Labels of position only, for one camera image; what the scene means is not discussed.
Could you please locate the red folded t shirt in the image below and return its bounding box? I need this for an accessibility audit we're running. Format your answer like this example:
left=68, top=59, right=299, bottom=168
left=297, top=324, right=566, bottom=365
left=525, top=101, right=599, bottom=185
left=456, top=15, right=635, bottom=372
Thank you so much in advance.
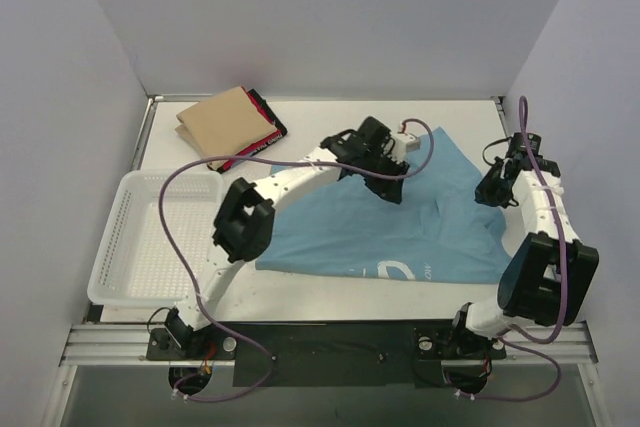
left=218, top=87, right=279, bottom=156

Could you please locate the aluminium front rail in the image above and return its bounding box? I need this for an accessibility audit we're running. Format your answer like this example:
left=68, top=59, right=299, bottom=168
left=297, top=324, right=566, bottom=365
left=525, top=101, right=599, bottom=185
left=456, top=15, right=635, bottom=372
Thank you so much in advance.
left=59, top=324, right=171, bottom=367

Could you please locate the white perforated plastic basket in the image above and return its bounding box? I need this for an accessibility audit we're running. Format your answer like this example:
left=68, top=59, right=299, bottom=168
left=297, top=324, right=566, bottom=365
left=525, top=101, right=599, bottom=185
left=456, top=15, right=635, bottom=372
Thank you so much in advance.
left=87, top=170, right=225, bottom=308

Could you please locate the beige folded t shirt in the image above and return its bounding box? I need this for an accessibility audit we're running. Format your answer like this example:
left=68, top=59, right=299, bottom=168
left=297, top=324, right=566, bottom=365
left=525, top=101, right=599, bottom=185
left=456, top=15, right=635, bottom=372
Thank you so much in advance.
left=174, top=87, right=277, bottom=171

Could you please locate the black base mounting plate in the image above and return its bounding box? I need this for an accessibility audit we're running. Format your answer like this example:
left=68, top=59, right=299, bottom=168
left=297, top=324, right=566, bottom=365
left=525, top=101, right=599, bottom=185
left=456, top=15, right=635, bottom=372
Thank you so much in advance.
left=146, top=320, right=506, bottom=387

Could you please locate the light blue t shirt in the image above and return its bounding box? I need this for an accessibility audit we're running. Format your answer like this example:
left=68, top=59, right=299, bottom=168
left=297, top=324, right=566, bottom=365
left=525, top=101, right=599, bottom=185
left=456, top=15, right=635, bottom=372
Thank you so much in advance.
left=255, top=128, right=511, bottom=284

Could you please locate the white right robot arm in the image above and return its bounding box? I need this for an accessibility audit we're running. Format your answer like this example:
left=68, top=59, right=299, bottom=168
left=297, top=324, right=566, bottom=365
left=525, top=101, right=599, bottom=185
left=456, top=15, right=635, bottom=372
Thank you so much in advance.
left=446, top=132, right=599, bottom=356

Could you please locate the black folded t shirt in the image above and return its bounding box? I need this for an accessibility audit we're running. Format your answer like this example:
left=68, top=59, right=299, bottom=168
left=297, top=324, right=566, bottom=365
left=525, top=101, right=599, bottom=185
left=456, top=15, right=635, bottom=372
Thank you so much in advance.
left=220, top=87, right=288, bottom=156

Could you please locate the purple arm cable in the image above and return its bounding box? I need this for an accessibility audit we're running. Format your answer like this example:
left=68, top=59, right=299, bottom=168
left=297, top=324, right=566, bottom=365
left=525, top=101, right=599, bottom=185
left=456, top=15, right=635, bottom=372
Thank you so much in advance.
left=449, top=95, right=571, bottom=402
left=157, top=118, right=435, bottom=404

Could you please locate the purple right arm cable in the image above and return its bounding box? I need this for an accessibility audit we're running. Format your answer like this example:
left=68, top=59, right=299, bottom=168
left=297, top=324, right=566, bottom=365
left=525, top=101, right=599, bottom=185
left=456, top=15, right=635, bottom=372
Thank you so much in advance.
left=449, top=95, right=571, bottom=402

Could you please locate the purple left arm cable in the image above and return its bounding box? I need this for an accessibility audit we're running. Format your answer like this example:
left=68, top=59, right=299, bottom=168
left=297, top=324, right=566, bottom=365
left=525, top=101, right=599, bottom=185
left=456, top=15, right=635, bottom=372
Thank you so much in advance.
left=157, top=118, right=435, bottom=404

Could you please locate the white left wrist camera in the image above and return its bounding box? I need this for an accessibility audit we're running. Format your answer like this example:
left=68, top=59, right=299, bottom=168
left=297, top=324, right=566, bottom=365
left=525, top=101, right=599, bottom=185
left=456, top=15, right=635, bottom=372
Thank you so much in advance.
left=388, top=132, right=421, bottom=163

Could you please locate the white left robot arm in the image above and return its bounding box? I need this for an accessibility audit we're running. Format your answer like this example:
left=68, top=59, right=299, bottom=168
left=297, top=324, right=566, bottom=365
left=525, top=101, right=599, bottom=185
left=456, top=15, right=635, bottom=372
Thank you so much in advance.
left=165, top=117, right=420, bottom=359

